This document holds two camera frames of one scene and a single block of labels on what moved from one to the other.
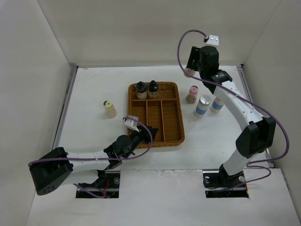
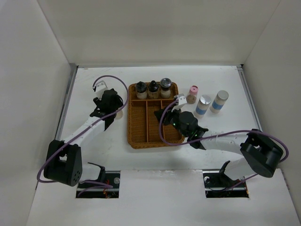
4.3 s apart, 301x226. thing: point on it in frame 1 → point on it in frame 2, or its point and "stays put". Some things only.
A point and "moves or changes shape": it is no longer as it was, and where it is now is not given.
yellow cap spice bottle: x=110 y=110 moves or changes shape
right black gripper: x=195 y=54 → x=168 y=114
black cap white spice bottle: x=141 y=89 stays put
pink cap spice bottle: x=191 y=97 stays put
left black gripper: x=144 y=134 → x=98 y=101
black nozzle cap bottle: x=153 y=90 stays put
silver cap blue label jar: x=202 y=106 stays put
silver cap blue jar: x=217 y=105 stays put
